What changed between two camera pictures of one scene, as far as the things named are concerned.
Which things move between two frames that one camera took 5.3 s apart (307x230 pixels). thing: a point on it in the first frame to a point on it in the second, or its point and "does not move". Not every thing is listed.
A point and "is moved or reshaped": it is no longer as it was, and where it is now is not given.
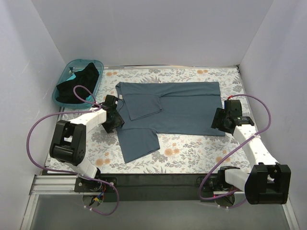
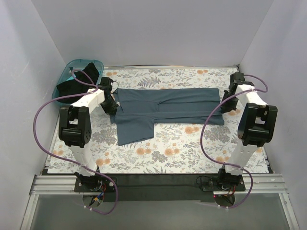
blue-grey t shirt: (182, 108) is moved or reshaped
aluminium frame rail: (54, 184) does not move
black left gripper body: (115, 123) to (111, 107)
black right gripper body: (218, 120) to (228, 103)
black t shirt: (88, 77) does not move
